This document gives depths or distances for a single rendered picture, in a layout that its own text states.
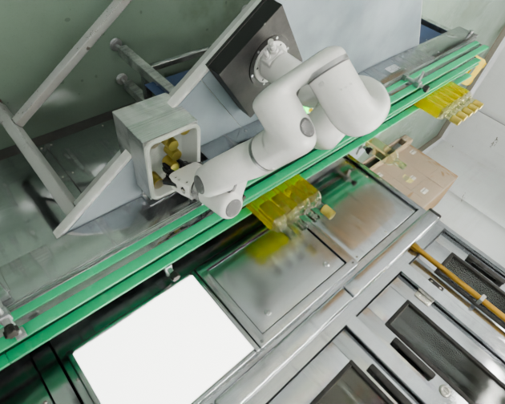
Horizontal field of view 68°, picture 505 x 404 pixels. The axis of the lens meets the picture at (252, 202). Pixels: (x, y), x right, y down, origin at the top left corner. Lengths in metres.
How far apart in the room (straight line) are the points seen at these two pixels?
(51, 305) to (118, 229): 0.26
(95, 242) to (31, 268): 0.17
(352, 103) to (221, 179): 0.31
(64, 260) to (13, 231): 0.43
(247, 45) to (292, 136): 0.44
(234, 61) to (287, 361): 0.86
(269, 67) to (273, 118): 0.43
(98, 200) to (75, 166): 0.53
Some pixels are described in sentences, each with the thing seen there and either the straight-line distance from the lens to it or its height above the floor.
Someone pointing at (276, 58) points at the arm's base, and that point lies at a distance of 1.12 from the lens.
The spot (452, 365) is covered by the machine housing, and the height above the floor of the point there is 1.73.
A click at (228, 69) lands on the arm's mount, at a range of 1.08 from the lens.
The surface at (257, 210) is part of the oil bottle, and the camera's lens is 1.27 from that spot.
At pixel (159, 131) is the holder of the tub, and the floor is 0.81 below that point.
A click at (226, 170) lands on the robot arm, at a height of 1.09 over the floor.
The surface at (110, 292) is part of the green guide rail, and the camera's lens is 1.17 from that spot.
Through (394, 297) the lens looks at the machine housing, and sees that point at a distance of 1.45.
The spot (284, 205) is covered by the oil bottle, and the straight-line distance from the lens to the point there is 1.28.
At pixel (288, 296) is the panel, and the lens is 1.27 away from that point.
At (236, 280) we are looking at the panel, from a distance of 1.28.
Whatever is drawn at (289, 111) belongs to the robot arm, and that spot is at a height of 1.16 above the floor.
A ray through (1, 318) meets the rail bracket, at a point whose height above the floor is 0.97.
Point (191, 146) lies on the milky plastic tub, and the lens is 1.13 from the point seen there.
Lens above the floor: 1.51
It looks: 26 degrees down
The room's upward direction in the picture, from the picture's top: 133 degrees clockwise
